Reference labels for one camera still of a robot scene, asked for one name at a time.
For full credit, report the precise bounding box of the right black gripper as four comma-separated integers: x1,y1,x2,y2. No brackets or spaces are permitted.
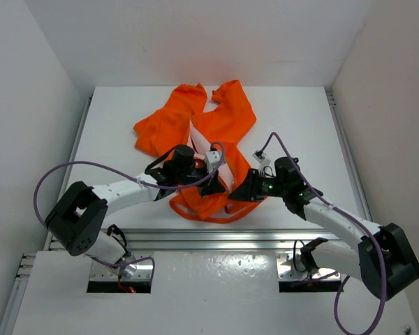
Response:
228,169,287,203

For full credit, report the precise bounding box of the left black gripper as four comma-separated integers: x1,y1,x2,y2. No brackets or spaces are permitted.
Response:
175,162,225,197

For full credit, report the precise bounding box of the orange jacket with pink lining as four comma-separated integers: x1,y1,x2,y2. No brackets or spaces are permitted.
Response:
133,80,258,224

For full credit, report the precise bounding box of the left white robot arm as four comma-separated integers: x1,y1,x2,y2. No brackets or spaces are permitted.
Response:
43,142,226,269

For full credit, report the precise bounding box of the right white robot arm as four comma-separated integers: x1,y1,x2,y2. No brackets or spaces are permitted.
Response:
229,157,419,299

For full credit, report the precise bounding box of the white front cover panel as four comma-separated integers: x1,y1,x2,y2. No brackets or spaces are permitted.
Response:
10,249,418,335

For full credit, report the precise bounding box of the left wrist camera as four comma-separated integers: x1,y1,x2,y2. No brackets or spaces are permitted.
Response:
204,150,225,173

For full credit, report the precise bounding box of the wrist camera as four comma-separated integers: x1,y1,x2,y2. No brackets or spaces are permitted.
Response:
204,150,225,173
253,150,271,170

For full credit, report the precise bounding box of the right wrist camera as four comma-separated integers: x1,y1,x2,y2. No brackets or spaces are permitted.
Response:
253,150,271,170

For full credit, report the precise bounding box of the aluminium rail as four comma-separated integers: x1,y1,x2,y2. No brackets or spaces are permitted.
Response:
123,229,339,251

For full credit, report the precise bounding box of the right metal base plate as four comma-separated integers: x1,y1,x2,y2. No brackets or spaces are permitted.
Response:
275,250,341,282

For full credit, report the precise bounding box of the metal base plate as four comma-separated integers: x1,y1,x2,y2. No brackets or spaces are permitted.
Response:
89,252,154,283
275,250,341,282

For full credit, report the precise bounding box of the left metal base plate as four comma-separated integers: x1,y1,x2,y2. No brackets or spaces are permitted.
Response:
89,252,154,283

